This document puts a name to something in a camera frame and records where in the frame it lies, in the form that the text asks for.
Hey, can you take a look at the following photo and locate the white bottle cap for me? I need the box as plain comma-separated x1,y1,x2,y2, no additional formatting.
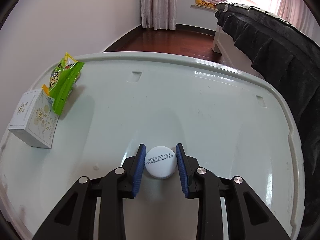
144,146,177,179

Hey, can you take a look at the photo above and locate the white grey cardboard box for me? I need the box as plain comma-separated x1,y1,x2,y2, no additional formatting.
8,88,59,148

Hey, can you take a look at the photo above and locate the yellow plastic piece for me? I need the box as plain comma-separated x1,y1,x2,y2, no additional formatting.
42,84,50,96

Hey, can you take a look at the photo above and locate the green snack packet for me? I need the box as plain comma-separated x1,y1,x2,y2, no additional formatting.
48,53,85,115

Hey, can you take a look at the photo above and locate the right pink curtain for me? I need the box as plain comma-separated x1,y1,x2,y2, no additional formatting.
277,0,316,37

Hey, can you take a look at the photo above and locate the pink curtain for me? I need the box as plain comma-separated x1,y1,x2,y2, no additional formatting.
277,0,316,37
141,0,177,30

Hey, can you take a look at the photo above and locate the yellow item on windowsill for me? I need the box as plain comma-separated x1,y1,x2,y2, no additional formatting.
195,0,216,8

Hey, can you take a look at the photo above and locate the left pink curtain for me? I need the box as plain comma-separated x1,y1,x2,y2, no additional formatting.
141,0,177,30

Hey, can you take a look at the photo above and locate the white bed frame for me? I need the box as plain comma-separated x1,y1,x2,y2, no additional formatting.
212,25,264,79

